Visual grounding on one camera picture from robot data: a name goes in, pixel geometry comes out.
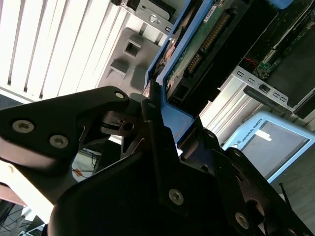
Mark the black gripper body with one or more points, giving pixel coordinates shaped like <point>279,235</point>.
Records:
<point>123,209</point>

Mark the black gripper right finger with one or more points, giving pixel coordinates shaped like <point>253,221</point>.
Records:
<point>229,186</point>

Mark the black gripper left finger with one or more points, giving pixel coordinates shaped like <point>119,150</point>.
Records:
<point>49,118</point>

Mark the hard disk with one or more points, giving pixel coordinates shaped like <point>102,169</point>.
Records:
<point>194,44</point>

